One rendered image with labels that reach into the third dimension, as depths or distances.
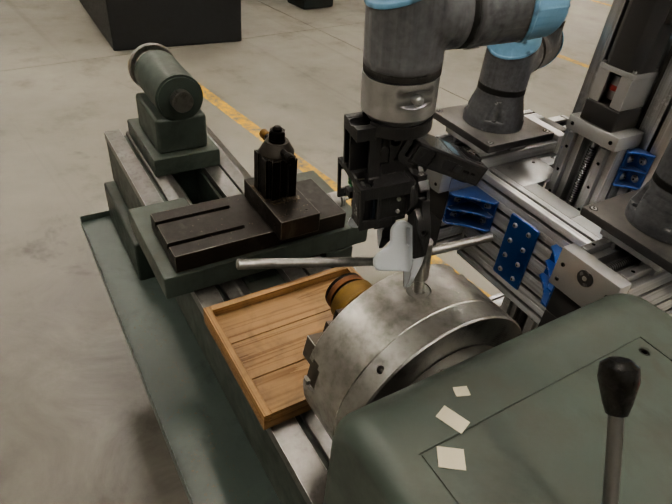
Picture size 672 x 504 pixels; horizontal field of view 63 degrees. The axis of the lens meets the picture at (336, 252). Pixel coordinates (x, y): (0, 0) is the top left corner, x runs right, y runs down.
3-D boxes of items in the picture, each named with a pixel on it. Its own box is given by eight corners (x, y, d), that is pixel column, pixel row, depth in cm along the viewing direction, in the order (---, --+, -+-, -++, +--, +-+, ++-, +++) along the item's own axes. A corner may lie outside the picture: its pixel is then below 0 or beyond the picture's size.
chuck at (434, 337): (499, 416, 95) (546, 285, 75) (344, 508, 83) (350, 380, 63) (485, 402, 98) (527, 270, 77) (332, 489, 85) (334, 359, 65)
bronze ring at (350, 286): (399, 293, 90) (368, 261, 96) (351, 310, 86) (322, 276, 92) (390, 333, 95) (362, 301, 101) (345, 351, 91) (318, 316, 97)
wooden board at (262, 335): (423, 361, 114) (427, 347, 111) (263, 430, 97) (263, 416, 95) (347, 275, 133) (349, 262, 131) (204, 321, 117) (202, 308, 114)
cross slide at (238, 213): (344, 227, 139) (346, 212, 136) (176, 273, 119) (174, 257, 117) (310, 192, 151) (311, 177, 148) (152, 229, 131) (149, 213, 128)
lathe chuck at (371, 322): (485, 402, 98) (527, 270, 77) (332, 489, 85) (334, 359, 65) (452, 366, 103) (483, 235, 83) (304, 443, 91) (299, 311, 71)
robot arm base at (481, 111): (493, 105, 149) (503, 69, 143) (534, 128, 139) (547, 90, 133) (450, 112, 142) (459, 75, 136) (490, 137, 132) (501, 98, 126)
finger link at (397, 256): (369, 294, 65) (364, 221, 62) (414, 283, 67) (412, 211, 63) (380, 305, 63) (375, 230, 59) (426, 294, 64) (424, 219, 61)
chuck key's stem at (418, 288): (419, 297, 77) (428, 233, 70) (426, 308, 75) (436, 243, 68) (405, 301, 76) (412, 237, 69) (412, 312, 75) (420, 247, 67)
